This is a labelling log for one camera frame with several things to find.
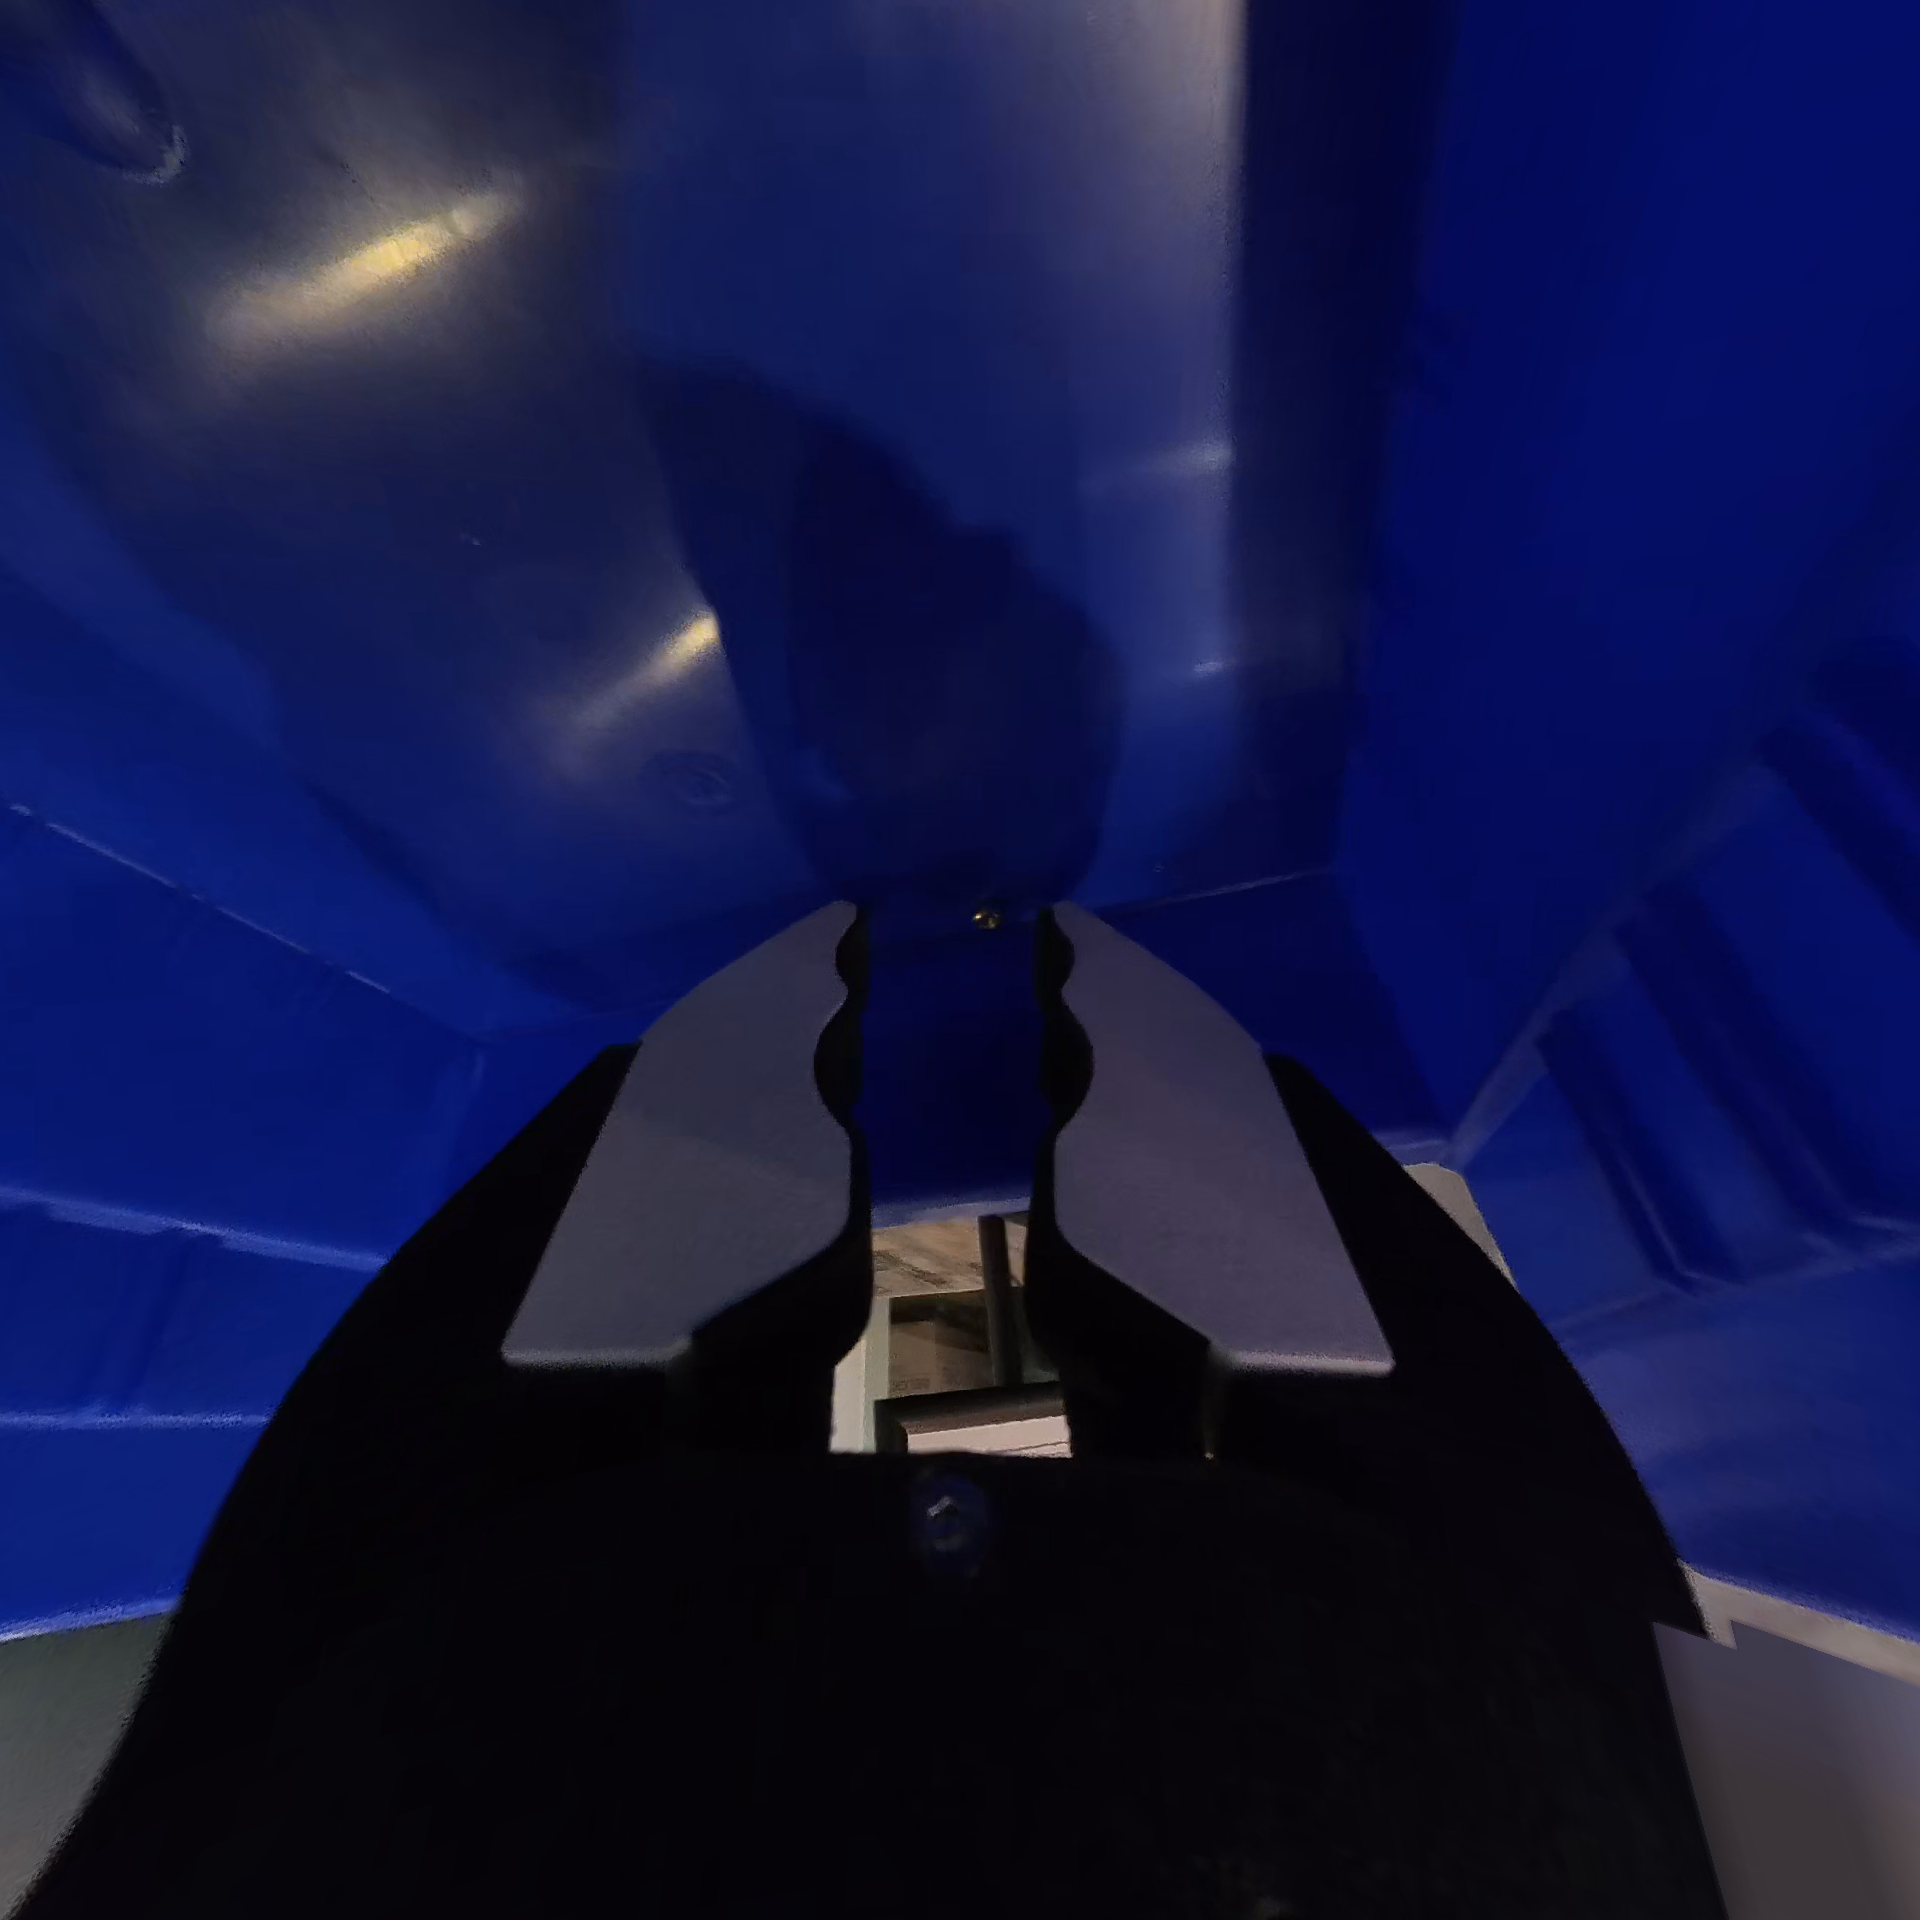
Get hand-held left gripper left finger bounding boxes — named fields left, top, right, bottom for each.
left=503, top=901, right=876, bottom=1374

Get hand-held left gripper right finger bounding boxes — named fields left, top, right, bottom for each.
left=1032, top=901, right=1399, bottom=1377

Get blue bin with divider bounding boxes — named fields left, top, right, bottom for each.
left=0, top=0, right=1920, bottom=1653

